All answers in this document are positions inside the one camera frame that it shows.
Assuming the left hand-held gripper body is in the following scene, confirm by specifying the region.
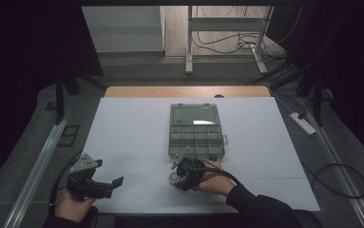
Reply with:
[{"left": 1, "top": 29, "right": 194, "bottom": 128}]
[{"left": 66, "top": 153, "right": 114, "bottom": 201}]

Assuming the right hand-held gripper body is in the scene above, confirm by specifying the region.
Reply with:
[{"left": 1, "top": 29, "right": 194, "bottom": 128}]
[{"left": 169, "top": 145, "right": 207, "bottom": 192}]

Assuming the grey transparent compartment storage box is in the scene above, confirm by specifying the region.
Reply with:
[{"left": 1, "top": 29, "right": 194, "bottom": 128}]
[{"left": 167, "top": 103, "right": 229, "bottom": 162}]

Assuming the person's left hand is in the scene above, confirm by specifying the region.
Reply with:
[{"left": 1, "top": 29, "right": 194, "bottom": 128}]
[{"left": 54, "top": 188, "right": 97, "bottom": 224}]

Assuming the person's right hand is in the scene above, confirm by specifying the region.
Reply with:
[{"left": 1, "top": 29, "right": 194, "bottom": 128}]
[{"left": 192, "top": 160, "right": 237, "bottom": 197}]

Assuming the black floor socket plate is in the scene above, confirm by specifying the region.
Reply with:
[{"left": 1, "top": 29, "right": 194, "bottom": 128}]
[{"left": 57, "top": 124, "right": 81, "bottom": 147}]

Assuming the white table cover board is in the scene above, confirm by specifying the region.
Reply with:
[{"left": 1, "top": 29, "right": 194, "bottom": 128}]
[{"left": 83, "top": 96, "right": 321, "bottom": 215}]

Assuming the black metal stand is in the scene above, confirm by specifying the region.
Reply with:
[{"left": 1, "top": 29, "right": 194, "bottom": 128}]
[
  {"left": 54, "top": 70, "right": 107, "bottom": 125},
  {"left": 269, "top": 60, "right": 326, "bottom": 127}
]

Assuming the white power strip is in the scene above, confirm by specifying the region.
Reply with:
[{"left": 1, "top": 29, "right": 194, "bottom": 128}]
[{"left": 289, "top": 111, "right": 317, "bottom": 136}]

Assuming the dark curtain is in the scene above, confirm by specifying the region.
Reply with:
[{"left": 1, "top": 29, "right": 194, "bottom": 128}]
[
  {"left": 0, "top": 0, "right": 105, "bottom": 195},
  {"left": 264, "top": 0, "right": 364, "bottom": 174}
]

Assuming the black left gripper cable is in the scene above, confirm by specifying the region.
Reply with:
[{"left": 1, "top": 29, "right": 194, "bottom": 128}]
[{"left": 48, "top": 152, "right": 83, "bottom": 218}]

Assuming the aluminium floor rail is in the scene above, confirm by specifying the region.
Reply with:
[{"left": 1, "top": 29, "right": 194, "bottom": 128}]
[
  {"left": 3, "top": 113, "right": 71, "bottom": 228},
  {"left": 297, "top": 96, "right": 364, "bottom": 228}
]

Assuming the tangle of floor cables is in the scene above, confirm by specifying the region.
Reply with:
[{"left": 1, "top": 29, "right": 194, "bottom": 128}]
[{"left": 191, "top": 6, "right": 301, "bottom": 62}]

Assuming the white metal desk frame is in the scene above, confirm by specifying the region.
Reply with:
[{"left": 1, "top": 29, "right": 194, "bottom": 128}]
[{"left": 184, "top": 5, "right": 275, "bottom": 76}]

